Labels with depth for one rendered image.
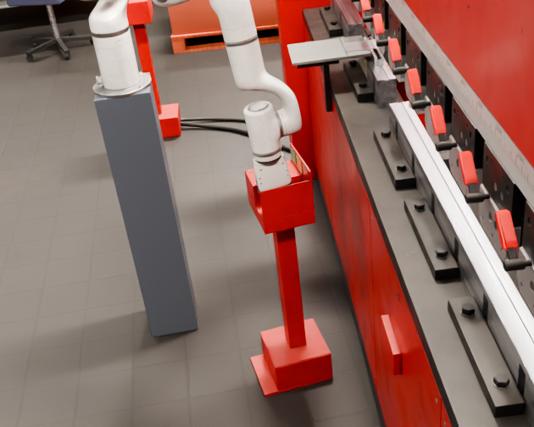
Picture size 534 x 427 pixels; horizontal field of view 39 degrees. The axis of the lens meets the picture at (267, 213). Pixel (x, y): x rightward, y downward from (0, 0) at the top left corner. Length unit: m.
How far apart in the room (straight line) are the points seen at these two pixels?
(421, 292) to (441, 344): 0.17
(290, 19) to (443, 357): 2.24
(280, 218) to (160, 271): 0.71
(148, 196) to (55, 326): 0.81
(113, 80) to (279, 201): 0.68
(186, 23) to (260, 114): 3.61
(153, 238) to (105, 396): 0.59
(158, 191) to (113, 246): 0.99
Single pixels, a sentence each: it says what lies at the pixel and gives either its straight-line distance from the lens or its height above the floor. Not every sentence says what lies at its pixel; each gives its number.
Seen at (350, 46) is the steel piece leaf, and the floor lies 1.00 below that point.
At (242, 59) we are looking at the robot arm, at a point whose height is 1.20.
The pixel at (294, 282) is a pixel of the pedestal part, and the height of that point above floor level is 0.40.
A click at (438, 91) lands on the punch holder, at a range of 1.66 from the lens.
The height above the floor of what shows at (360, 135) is 0.87.
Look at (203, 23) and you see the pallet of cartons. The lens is 5.67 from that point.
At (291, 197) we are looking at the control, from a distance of 2.24.
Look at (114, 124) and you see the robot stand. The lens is 2.53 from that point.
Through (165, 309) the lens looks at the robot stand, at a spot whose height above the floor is 0.12.
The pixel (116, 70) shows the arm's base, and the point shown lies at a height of 1.08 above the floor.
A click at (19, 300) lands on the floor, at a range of 3.43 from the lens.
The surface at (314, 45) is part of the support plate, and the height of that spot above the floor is 1.00.
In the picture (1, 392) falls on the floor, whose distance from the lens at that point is 3.02.
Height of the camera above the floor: 1.93
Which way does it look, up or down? 32 degrees down
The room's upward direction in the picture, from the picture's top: 7 degrees counter-clockwise
